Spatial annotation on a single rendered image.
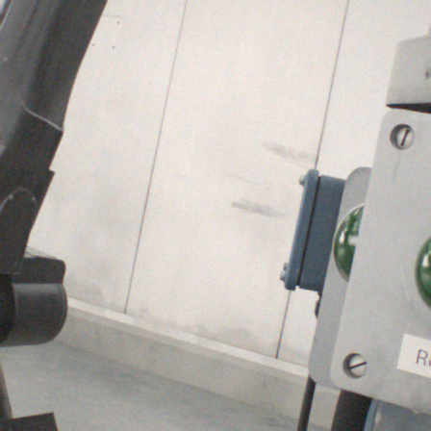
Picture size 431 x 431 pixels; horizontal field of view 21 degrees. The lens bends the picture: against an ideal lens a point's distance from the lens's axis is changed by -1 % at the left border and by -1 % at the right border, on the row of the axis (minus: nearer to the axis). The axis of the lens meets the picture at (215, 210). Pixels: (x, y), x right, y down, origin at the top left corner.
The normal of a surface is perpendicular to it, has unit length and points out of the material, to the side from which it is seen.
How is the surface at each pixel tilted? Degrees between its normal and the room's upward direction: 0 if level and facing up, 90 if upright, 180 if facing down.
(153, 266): 90
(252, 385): 90
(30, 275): 95
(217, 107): 90
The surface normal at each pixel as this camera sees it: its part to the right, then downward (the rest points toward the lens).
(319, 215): -0.07, 0.04
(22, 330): 0.74, 0.50
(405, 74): -0.97, -0.18
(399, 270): -0.49, -0.05
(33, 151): 0.81, 0.28
